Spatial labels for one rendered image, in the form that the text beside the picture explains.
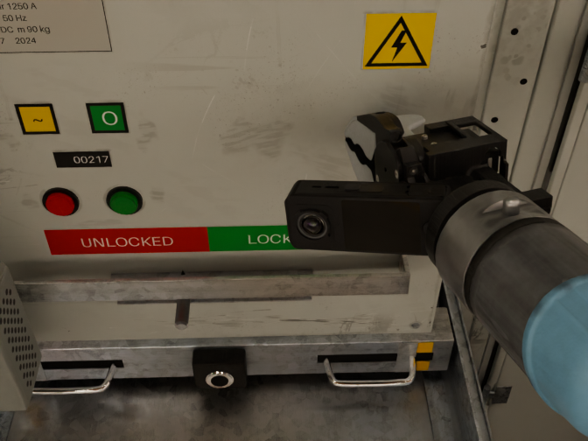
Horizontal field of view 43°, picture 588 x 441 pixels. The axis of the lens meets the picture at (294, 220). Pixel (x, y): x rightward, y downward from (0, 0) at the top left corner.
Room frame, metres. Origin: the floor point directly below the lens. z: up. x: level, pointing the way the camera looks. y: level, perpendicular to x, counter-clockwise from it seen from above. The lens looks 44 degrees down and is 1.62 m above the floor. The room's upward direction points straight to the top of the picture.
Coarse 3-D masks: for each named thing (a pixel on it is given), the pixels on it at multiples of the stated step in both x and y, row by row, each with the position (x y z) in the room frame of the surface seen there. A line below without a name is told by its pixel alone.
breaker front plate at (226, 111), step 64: (128, 0) 0.53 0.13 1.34; (192, 0) 0.53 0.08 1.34; (256, 0) 0.53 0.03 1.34; (320, 0) 0.53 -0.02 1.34; (384, 0) 0.54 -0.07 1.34; (448, 0) 0.54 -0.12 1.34; (0, 64) 0.53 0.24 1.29; (64, 64) 0.53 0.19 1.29; (128, 64) 0.53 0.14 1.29; (192, 64) 0.53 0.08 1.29; (256, 64) 0.53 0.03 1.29; (320, 64) 0.53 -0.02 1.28; (448, 64) 0.54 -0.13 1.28; (0, 128) 0.53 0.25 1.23; (64, 128) 0.53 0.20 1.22; (128, 128) 0.53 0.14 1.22; (192, 128) 0.53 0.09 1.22; (256, 128) 0.53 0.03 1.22; (320, 128) 0.53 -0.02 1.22; (0, 192) 0.53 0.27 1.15; (192, 192) 0.53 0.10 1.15; (256, 192) 0.53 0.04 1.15; (0, 256) 0.53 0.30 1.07; (64, 256) 0.53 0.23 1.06; (128, 256) 0.53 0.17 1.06; (192, 256) 0.53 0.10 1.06; (256, 256) 0.53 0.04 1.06; (320, 256) 0.53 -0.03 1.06; (384, 256) 0.54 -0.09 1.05; (64, 320) 0.53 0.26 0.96; (128, 320) 0.53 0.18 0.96; (192, 320) 0.53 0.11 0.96; (256, 320) 0.53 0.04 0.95; (320, 320) 0.53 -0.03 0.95; (384, 320) 0.54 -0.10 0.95
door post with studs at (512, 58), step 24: (504, 0) 0.69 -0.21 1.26; (528, 0) 0.69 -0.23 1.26; (552, 0) 0.69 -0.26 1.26; (504, 24) 0.69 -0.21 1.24; (528, 24) 0.69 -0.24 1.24; (504, 48) 0.69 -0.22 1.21; (528, 48) 0.69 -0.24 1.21; (504, 72) 0.69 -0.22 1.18; (528, 72) 0.69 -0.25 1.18; (480, 96) 0.69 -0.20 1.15; (504, 96) 0.69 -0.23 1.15; (528, 96) 0.69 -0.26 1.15; (480, 120) 0.69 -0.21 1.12; (504, 120) 0.69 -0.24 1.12
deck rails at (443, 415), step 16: (448, 304) 0.59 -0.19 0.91; (448, 368) 0.54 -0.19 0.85; (464, 368) 0.50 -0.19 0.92; (432, 384) 0.52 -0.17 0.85; (448, 384) 0.52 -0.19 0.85; (464, 384) 0.48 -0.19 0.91; (432, 400) 0.50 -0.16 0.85; (448, 400) 0.50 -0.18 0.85; (464, 400) 0.47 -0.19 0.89; (0, 416) 0.47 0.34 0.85; (432, 416) 0.47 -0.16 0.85; (448, 416) 0.47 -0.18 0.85; (464, 416) 0.46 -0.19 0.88; (0, 432) 0.45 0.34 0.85; (432, 432) 0.45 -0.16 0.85; (448, 432) 0.45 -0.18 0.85; (464, 432) 0.45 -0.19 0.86
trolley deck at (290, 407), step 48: (48, 384) 0.52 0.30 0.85; (96, 384) 0.52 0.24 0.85; (144, 384) 0.52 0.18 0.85; (192, 384) 0.52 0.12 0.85; (288, 384) 0.52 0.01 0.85; (48, 432) 0.46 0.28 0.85; (96, 432) 0.46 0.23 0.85; (144, 432) 0.46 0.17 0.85; (192, 432) 0.46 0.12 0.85; (240, 432) 0.46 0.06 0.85; (288, 432) 0.46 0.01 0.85; (336, 432) 0.46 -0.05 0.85; (384, 432) 0.46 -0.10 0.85; (480, 432) 0.46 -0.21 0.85
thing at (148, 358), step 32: (448, 320) 0.56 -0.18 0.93; (64, 352) 0.51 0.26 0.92; (96, 352) 0.52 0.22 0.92; (128, 352) 0.52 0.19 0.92; (160, 352) 0.52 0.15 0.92; (256, 352) 0.52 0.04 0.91; (288, 352) 0.52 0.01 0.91; (320, 352) 0.52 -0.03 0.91; (352, 352) 0.52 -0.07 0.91; (384, 352) 0.53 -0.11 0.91; (448, 352) 0.53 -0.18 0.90
